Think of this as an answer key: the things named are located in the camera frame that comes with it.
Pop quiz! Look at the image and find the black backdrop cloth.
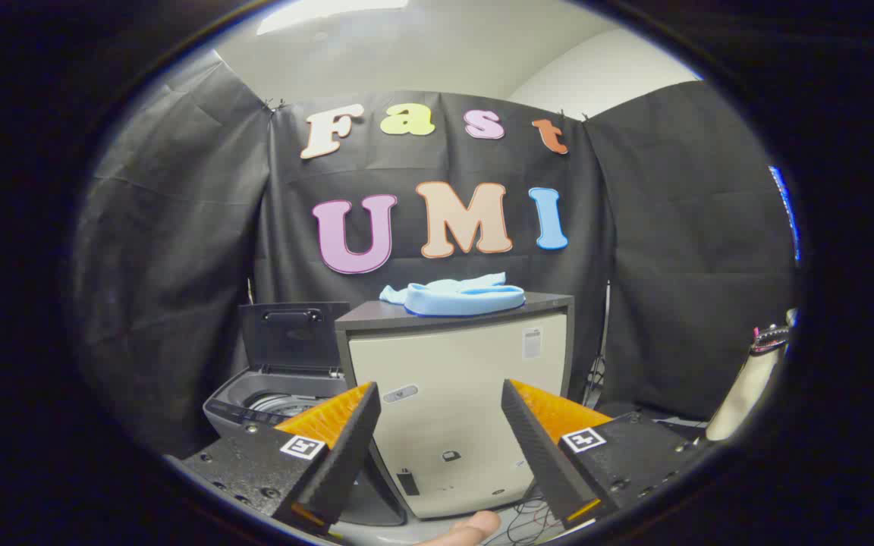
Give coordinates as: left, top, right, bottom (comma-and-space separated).
73, 57, 798, 460

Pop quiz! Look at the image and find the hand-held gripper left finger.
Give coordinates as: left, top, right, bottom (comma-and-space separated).
179, 381, 382, 535

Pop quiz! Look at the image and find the cream cabinet with grey top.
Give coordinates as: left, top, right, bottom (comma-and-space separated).
335, 292, 576, 520

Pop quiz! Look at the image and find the blue glowing panel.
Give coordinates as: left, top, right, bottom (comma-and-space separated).
769, 165, 800, 262

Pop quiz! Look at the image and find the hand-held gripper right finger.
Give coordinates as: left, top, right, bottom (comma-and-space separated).
500, 378, 715, 532

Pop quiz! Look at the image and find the light blue shirt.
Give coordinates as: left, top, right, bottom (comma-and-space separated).
379, 271, 527, 318

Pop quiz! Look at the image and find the tangle of floor cables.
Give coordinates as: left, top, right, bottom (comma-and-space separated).
483, 493, 568, 546

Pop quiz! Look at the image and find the grey washing machine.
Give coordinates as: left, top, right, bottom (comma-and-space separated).
203, 368, 407, 528

